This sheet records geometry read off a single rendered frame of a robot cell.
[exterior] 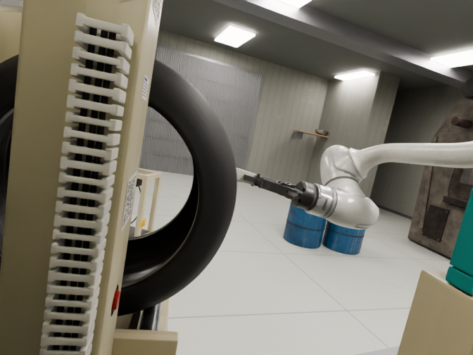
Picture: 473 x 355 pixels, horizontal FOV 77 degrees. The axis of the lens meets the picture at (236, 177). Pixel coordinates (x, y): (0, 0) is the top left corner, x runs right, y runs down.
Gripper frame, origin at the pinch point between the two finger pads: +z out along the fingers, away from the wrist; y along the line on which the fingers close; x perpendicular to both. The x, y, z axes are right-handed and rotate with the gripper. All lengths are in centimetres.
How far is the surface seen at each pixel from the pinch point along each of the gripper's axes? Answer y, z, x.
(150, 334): 25.1, 13.0, 31.2
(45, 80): 39, 35, -7
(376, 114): -645, -446, -200
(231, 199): 15.0, 4.2, 4.2
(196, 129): 17.9, 16.1, -7.6
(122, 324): 2, 18, 47
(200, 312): -128, -35, 120
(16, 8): -13, 67, -22
